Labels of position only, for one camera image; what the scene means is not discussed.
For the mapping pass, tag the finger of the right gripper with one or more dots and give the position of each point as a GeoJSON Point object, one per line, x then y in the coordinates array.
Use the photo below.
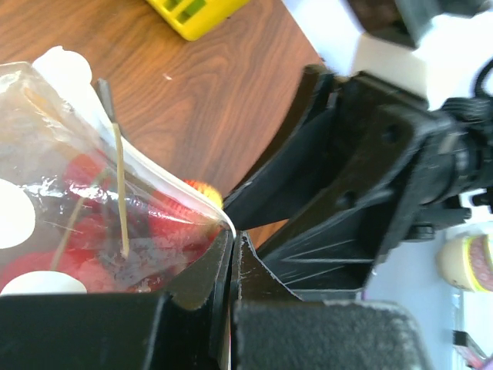
{"type": "Point", "coordinates": [303, 158]}
{"type": "Point", "coordinates": [334, 260]}

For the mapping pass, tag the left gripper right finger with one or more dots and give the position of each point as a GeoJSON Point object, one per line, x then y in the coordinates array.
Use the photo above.
{"type": "Point", "coordinates": [271, 328]}

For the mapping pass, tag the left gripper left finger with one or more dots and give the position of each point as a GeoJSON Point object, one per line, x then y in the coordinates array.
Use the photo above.
{"type": "Point", "coordinates": [182, 326]}

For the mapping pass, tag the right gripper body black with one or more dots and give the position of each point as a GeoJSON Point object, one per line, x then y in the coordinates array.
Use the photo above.
{"type": "Point", "coordinates": [406, 163]}

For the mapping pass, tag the toy strawberry bunch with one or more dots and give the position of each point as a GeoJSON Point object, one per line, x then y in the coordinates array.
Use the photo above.
{"type": "Point", "coordinates": [165, 223]}

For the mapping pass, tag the polka dot zip bag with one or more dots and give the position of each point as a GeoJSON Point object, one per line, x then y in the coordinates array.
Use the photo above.
{"type": "Point", "coordinates": [77, 173]}

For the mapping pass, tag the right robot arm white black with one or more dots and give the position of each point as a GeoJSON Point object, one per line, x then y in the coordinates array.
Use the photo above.
{"type": "Point", "coordinates": [474, 118]}

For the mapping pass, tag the cream enamel mug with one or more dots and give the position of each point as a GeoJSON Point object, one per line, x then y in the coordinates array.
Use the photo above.
{"type": "Point", "coordinates": [465, 262]}

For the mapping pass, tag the yellow plastic basket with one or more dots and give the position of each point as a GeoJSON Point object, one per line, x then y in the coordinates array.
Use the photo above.
{"type": "Point", "coordinates": [192, 19]}

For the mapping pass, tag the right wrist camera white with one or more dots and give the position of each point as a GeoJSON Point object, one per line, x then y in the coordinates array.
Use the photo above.
{"type": "Point", "coordinates": [429, 48]}

